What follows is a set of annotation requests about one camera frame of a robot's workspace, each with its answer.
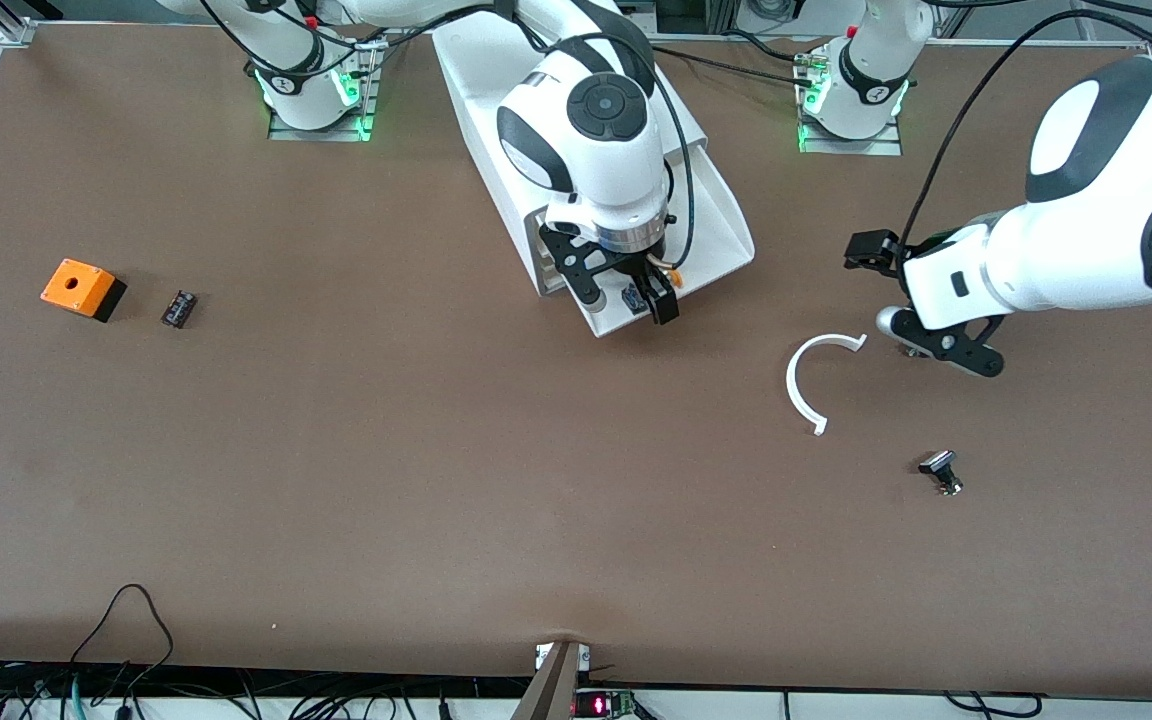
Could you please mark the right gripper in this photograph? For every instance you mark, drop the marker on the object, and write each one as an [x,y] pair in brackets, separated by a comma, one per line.
[639,265]

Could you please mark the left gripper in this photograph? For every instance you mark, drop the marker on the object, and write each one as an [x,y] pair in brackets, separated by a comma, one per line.
[894,250]

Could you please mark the orange capped push button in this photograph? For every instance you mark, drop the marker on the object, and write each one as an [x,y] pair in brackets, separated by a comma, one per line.
[633,297]

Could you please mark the white drawer holding orange button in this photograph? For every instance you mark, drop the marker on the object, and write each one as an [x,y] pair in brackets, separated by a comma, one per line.
[716,220]

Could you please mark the metal base plate left arm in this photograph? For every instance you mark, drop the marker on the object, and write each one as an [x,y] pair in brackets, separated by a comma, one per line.
[876,147]

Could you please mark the metal base plate right arm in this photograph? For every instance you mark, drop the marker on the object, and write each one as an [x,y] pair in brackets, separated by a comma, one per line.
[286,134]

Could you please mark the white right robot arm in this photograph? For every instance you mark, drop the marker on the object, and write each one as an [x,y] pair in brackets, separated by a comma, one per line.
[586,130]

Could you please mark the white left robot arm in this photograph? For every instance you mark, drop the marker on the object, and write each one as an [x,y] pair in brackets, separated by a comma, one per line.
[1086,200]

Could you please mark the white drawer cabinet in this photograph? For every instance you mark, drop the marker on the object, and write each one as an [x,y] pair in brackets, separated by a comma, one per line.
[486,90]

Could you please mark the white curved plastic arc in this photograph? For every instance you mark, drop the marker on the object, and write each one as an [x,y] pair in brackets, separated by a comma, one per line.
[791,382]

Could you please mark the black silver metal key part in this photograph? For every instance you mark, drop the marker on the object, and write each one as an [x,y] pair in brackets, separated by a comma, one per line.
[939,466]

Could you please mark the circuit board with red display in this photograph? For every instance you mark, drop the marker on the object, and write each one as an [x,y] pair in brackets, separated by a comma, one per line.
[601,705]

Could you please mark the small black terminal block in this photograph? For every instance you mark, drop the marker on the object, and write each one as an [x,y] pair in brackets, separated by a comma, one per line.
[179,308]

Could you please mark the orange box with black base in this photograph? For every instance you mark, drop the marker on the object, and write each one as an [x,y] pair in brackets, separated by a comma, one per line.
[76,285]

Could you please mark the black right camera bracket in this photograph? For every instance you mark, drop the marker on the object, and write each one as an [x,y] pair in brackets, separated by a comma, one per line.
[576,260]

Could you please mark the black camera bracket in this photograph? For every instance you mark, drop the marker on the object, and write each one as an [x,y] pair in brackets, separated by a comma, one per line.
[956,345]
[576,260]

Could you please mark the black left camera bracket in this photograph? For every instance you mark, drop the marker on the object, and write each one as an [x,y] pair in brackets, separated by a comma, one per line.
[956,345]

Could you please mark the small white bracket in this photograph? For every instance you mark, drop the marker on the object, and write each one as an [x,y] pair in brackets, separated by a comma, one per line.
[541,655]

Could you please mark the aluminium frame corner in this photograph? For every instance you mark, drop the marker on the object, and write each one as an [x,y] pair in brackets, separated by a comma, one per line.
[11,25]

